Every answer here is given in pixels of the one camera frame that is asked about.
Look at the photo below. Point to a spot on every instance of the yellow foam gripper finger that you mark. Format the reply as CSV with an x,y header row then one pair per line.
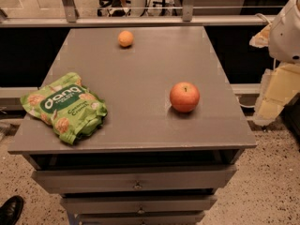
x,y
278,88
261,39

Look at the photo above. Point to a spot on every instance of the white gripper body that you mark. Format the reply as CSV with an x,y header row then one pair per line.
x,y
286,37

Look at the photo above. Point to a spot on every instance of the red apple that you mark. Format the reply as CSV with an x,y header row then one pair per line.
x,y
184,97

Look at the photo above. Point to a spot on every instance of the top grey drawer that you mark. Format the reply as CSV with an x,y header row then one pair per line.
x,y
134,179

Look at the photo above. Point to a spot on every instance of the grey drawer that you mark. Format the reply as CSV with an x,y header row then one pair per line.
x,y
134,179
138,204
155,218

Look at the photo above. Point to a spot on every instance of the orange fruit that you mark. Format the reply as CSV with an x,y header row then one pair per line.
x,y
125,39

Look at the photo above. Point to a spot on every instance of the black office chair base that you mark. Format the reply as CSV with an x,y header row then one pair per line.
x,y
117,8

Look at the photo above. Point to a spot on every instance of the grey drawer cabinet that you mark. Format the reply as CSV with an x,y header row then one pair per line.
x,y
142,129

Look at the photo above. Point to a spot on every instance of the middle grey drawer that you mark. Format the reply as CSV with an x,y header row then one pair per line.
x,y
138,204

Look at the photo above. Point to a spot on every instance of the bottom grey drawer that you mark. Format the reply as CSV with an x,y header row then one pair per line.
x,y
155,218

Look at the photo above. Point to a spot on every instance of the green snack chip bag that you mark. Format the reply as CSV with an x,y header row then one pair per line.
x,y
70,108

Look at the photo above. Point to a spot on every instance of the black leather shoe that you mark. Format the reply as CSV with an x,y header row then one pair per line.
x,y
11,210

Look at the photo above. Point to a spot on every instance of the metal railing frame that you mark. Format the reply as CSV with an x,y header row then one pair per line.
x,y
83,13

